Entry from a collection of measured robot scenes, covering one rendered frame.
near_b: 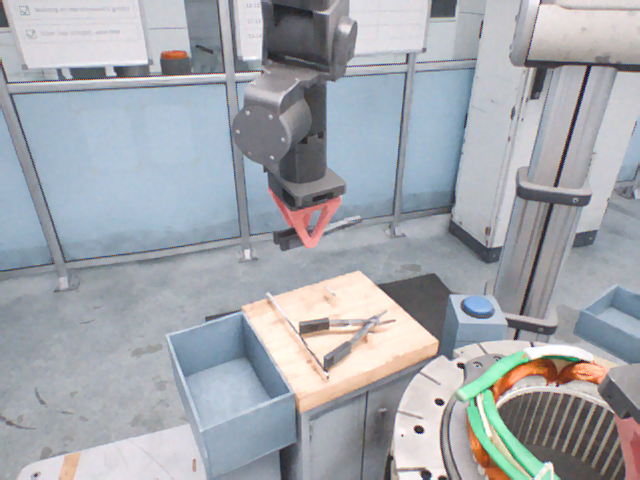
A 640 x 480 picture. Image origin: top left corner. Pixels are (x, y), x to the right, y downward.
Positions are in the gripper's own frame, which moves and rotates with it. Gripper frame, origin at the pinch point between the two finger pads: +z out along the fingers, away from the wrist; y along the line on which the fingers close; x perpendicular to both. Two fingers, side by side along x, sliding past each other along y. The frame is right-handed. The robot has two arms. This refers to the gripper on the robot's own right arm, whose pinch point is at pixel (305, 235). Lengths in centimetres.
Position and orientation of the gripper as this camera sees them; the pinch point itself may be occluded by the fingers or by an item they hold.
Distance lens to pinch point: 59.0
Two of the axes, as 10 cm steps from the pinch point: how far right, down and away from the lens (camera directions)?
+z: 0.1, 8.2, 5.7
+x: 8.8, -2.7, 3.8
